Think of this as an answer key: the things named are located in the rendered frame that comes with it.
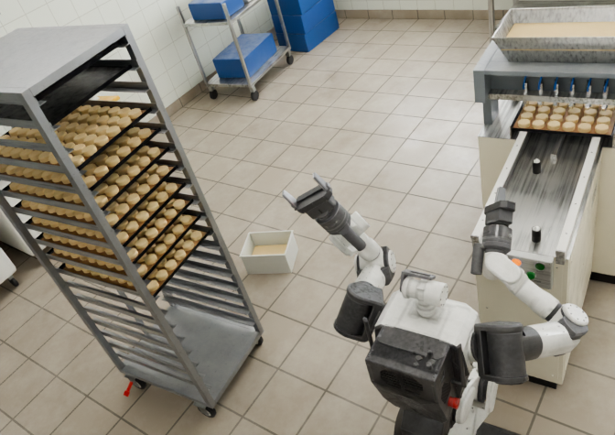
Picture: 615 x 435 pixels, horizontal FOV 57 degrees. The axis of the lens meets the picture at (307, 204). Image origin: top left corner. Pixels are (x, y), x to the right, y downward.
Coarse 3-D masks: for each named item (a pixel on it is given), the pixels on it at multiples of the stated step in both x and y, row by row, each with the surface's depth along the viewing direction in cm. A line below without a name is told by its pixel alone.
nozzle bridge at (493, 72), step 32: (480, 64) 249; (512, 64) 242; (544, 64) 236; (576, 64) 230; (608, 64) 224; (480, 96) 252; (512, 96) 249; (544, 96) 242; (576, 96) 236; (608, 96) 230
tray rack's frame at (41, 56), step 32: (32, 32) 221; (64, 32) 210; (96, 32) 200; (0, 64) 197; (32, 64) 189; (64, 64) 180; (0, 96) 176; (0, 192) 231; (64, 288) 263; (192, 320) 316; (224, 320) 310; (192, 352) 298; (224, 352) 293; (160, 384) 286; (224, 384) 277
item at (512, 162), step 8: (520, 136) 248; (528, 136) 254; (520, 144) 244; (512, 152) 241; (520, 152) 245; (512, 160) 237; (504, 168) 234; (512, 168) 237; (504, 176) 230; (496, 184) 228; (504, 184) 229; (488, 200) 222; (480, 216) 216; (480, 224) 212; (480, 232) 209; (472, 240) 210; (480, 240) 210
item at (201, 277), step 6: (180, 270) 294; (186, 270) 291; (180, 276) 293; (186, 276) 292; (192, 276) 291; (198, 276) 289; (204, 276) 286; (210, 276) 283; (204, 282) 285; (210, 282) 283; (216, 282) 282; (222, 282) 281; (228, 282) 278; (234, 282) 275; (228, 288) 277; (234, 288) 276
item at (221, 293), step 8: (176, 280) 304; (184, 280) 300; (192, 288) 297; (200, 288) 295; (208, 288) 293; (216, 288) 289; (216, 296) 288; (224, 296) 287; (232, 296) 285; (240, 296) 282
